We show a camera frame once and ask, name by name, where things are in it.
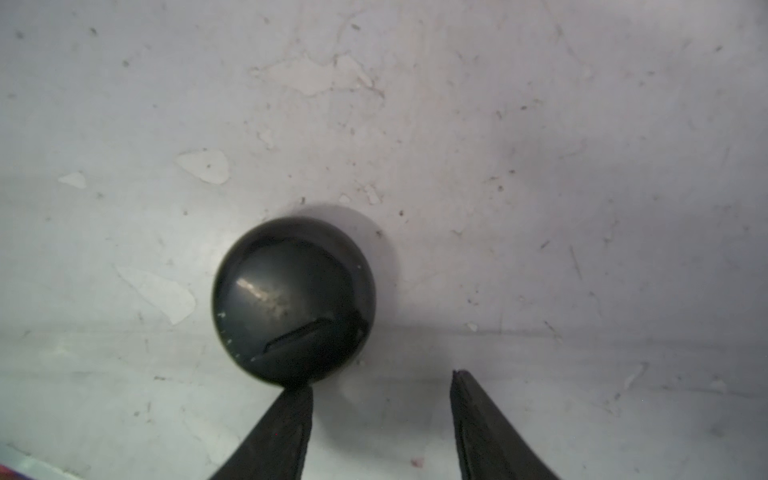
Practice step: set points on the black round charging case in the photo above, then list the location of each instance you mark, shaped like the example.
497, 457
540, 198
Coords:
293, 301

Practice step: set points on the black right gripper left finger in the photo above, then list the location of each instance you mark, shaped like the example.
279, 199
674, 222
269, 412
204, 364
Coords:
276, 448

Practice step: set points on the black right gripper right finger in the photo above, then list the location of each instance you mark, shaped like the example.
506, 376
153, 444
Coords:
488, 446

